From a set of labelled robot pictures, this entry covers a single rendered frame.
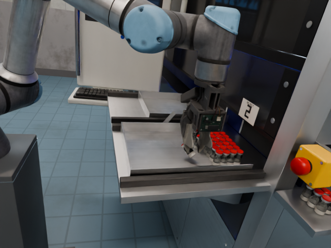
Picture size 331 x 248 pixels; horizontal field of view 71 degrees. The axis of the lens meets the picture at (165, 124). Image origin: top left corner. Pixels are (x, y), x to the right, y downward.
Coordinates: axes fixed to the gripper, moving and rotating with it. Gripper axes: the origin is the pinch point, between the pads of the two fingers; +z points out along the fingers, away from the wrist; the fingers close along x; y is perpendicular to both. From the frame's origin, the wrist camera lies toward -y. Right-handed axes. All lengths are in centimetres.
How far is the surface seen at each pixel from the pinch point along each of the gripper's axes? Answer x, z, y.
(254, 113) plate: 19.1, -8.8, -3.7
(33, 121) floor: -102, 91, -203
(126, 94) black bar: -15, 3, -53
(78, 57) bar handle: -39, -6, -83
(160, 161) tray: -9.0, 4.7, -0.1
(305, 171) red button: 17.4, -6.0, 20.2
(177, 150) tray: -2.4, 4.9, -5.7
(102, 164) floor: -27, 93, -122
